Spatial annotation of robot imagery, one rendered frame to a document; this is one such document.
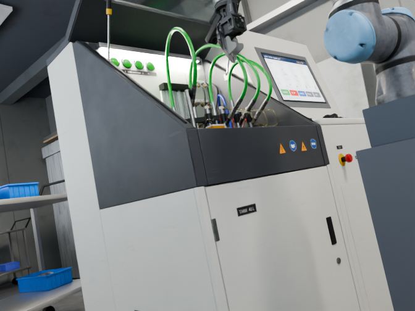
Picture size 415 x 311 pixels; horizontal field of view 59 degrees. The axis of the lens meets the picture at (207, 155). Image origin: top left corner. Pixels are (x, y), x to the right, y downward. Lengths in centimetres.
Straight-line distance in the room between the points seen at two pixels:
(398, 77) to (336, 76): 252
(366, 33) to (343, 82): 257
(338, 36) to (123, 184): 80
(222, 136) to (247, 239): 30
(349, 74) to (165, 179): 262
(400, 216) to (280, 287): 42
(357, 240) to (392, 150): 71
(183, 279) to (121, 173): 42
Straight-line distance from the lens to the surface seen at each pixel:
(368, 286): 166
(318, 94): 217
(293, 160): 133
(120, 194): 131
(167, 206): 110
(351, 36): 94
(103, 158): 139
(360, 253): 163
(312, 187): 140
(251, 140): 117
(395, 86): 102
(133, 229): 127
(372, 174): 99
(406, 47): 106
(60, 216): 501
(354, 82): 345
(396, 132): 100
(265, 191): 118
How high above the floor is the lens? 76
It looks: 6 degrees up
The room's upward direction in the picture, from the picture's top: 11 degrees counter-clockwise
